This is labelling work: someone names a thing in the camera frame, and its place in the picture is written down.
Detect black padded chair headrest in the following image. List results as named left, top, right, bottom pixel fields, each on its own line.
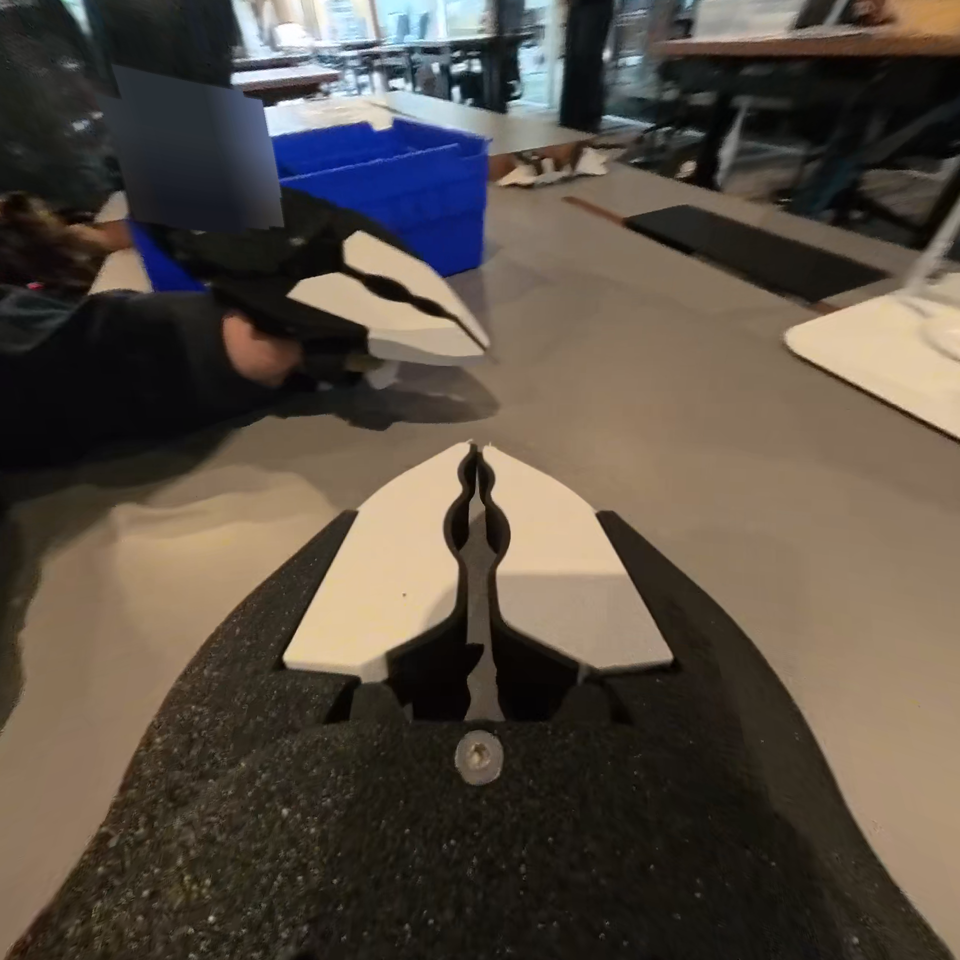
left=82, top=0, right=246, bottom=90

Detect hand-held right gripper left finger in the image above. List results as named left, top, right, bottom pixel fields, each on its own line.
left=282, top=441, right=481, bottom=685

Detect person's left forearm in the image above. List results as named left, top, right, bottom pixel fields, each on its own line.
left=0, top=287, right=252, bottom=475

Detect blue plastic bin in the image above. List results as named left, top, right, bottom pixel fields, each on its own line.
left=129, top=116, right=494, bottom=295

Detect black mesh office chair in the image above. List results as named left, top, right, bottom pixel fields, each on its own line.
left=0, top=0, right=125, bottom=211

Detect person's left hand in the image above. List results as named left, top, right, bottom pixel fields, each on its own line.
left=221, top=313, right=303, bottom=387

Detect black rectangular mat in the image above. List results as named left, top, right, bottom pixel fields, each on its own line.
left=624, top=204, right=891, bottom=304

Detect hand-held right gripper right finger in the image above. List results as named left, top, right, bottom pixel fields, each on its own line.
left=477, top=445, right=675, bottom=685

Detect white crumpled pieces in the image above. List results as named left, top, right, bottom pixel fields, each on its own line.
left=496, top=144, right=625, bottom=189

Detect wooden desk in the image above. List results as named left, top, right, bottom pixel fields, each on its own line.
left=651, top=0, right=960, bottom=190

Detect dark patterned bag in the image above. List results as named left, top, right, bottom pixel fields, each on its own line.
left=0, top=191, right=100, bottom=297

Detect light grey table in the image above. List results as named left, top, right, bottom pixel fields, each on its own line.
left=264, top=90, right=595, bottom=160

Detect brown wooden table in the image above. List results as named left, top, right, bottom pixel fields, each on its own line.
left=231, top=63, right=344, bottom=108

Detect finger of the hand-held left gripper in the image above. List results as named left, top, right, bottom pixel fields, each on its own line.
left=341, top=228, right=492, bottom=352
left=287, top=270, right=487, bottom=369

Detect white flat board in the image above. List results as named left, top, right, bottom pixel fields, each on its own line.
left=783, top=271, right=960, bottom=441

